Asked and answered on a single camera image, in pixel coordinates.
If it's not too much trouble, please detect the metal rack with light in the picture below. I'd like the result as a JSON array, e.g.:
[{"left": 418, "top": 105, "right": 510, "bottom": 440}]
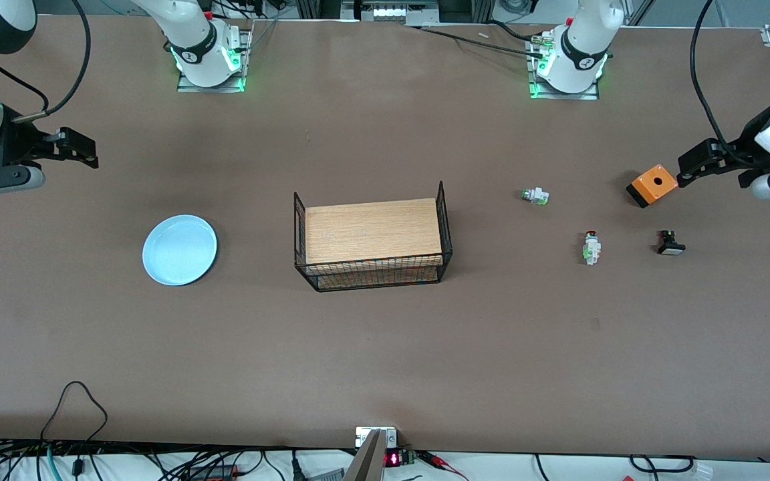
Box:
[{"left": 295, "top": 0, "right": 494, "bottom": 25}]

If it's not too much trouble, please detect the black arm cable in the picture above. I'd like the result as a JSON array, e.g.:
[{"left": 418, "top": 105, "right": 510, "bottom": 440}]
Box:
[
  {"left": 690, "top": 0, "right": 760, "bottom": 158},
  {"left": 0, "top": 0, "right": 92, "bottom": 125}
]

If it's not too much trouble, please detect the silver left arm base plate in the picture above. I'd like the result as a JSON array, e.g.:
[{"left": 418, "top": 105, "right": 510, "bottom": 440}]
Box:
[{"left": 527, "top": 33, "right": 601, "bottom": 101}]

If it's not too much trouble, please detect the black wire mesh basket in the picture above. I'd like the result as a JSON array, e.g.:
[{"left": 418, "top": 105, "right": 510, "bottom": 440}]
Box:
[{"left": 293, "top": 180, "right": 454, "bottom": 293}]

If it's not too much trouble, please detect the short black curled cable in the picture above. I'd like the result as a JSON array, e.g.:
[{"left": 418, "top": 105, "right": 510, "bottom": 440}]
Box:
[{"left": 629, "top": 454, "right": 697, "bottom": 475}]

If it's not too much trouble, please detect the black looped cable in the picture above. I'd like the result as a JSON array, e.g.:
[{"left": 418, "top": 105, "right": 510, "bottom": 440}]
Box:
[{"left": 40, "top": 381, "right": 109, "bottom": 444}]

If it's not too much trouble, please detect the wooden board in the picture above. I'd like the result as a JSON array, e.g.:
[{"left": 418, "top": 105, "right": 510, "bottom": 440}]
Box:
[{"left": 304, "top": 198, "right": 444, "bottom": 266}]

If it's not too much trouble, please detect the black power adapter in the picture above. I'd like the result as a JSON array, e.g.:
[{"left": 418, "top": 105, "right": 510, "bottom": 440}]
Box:
[{"left": 188, "top": 464, "right": 240, "bottom": 480}]

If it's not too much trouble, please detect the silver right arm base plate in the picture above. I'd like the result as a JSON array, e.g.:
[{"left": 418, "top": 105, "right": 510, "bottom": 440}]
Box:
[{"left": 176, "top": 29, "right": 251, "bottom": 94}]

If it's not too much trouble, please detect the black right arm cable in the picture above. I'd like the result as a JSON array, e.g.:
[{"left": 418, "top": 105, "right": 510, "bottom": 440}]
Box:
[{"left": 0, "top": 0, "right": 92, "bottom": 125}]

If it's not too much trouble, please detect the silver camera mount bracket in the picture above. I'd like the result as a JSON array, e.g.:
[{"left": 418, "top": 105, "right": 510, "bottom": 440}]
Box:
[{"left": 356, "top": 426, "right": 399, "bottom": 450}]

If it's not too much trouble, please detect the long black table cable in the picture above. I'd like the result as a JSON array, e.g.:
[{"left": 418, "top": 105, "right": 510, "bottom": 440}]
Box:
[{"left": 417, "top": 23, "right": 547, "bottom": 58}]

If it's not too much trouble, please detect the grey camera post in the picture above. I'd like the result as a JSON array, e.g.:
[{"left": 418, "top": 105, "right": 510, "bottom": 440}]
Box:
[{"left": 344, "top": 429, "right": 387, "bottom": 481}]

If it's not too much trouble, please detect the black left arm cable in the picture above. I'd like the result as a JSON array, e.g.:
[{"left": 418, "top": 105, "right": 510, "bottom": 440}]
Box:
[{"left": 690, "top": 0, "right": 760, "bottom": 158}]

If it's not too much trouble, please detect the red clip lead wire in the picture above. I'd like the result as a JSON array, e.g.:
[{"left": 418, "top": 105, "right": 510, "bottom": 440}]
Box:
[{"left": 418, "top": 451, "right": 470, "bottom": 481}]

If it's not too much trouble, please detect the black square push button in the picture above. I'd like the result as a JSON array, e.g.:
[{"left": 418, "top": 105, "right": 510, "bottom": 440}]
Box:
[{"left": 657, "top": 230, "right": 686, "bottom": 256}]

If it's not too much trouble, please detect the light blue round plate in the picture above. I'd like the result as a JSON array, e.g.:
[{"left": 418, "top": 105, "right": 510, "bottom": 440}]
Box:
[{"left": 142, "top": 214, "right": 219, "bottom": 287}]

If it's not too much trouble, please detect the orange button enclosure box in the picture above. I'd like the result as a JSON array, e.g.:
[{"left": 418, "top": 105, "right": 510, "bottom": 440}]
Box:
[{"left": 626, "top": 164, "right": 680, "bottom": 208}]

